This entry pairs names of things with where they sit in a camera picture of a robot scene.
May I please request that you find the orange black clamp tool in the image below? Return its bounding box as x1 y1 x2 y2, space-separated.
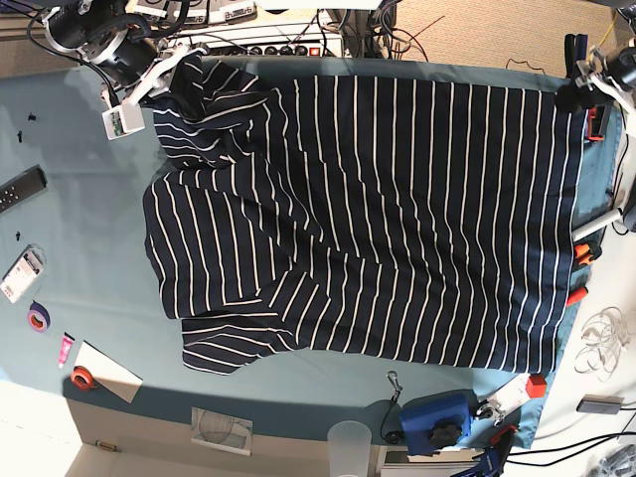
586 104 611 142

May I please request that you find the grey flat adapter box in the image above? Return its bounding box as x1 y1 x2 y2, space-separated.
576 396 623 415

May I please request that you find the navy white striped t-shirt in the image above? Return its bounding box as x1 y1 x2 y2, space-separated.
143 57 586 376

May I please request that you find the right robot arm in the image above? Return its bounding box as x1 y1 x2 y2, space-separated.
26 1 206 140

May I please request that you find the white power strip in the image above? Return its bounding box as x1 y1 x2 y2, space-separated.
166 20 345 58

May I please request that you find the pink glue tube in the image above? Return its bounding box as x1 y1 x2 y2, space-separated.
58 333 75 369

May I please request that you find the translucent plastic cup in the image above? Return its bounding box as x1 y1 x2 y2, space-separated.
327 420 372 477

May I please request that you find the printed diagram paper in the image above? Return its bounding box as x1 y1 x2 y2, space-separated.
191 407 253 456

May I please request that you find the blue clamp with knob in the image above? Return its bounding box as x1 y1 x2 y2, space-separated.
399 394 473 455

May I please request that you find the blue handled spring clamp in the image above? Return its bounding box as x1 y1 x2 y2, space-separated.
564 34 588 80

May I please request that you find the teal table cloth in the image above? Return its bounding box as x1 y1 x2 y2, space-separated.
1 60 614 439

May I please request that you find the orange tape roll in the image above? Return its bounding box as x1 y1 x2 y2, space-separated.
70 366 96 392

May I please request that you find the bundle of white zip ties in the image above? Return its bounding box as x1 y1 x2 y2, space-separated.
574 306 635 383

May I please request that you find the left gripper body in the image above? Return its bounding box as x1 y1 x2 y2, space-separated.
574 45 635 137

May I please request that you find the silver carabiner with cord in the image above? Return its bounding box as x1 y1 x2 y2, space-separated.
380 371 403 445

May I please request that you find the black remote control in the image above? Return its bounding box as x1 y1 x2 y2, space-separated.
0 165 48 213

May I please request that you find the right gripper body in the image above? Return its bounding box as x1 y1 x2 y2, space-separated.
100 43 209 140

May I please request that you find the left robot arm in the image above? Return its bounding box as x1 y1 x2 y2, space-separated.
556 34 635 137

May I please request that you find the orange black utility knife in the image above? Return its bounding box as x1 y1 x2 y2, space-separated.
573 241 602 269

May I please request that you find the black white marker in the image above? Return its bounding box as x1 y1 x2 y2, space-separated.
571 208 622 242

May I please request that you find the blue red bar clamp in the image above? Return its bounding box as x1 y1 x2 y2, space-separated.
453 424 517 477

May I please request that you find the purple tape roll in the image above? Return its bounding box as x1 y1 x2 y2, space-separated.
27 301 51 333

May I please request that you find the orange black screwdriver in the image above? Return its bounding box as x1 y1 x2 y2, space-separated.
565 286 588 307

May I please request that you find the white paper sheet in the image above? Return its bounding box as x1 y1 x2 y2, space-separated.
75 341 143 403

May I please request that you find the small red cube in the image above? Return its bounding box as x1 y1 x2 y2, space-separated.
526 374 547 399

